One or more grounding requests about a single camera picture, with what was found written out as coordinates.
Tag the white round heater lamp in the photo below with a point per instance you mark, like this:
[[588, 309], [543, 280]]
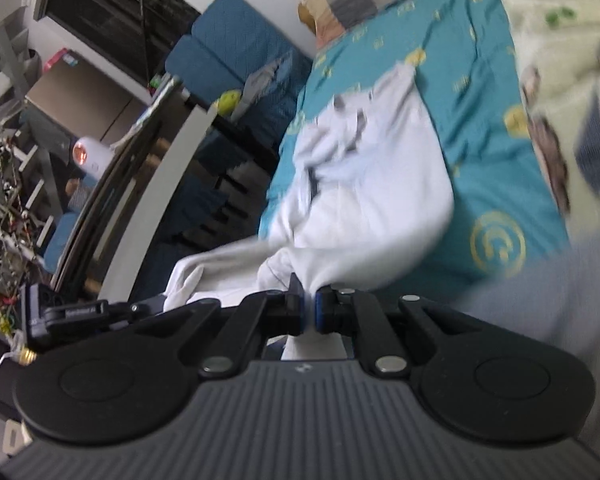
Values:
[[91, 156]]

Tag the grey cloth on cushion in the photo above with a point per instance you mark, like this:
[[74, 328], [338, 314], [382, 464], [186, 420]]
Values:
[[258, 82]]

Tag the yellow green plush toy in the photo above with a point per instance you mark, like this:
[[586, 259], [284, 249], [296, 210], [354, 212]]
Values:
[[227, 102]]

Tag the teal bed sheet yellow print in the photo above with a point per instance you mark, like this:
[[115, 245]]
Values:
[[463, 56]]

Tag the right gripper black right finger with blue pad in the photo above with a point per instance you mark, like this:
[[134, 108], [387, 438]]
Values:
[[482, 381]]

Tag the white curved bed rail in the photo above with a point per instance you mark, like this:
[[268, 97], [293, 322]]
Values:
[[114, 230]]

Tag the cream fleece blanket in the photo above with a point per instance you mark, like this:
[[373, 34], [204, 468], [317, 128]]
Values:
[[557, 51]]

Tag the white t-shirt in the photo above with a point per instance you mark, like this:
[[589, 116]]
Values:
[[370, 197]]

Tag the brown cardboard box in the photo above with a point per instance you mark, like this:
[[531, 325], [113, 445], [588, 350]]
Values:
[[81, 100]]

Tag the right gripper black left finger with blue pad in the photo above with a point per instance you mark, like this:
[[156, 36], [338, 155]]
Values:
[[119, 386]]

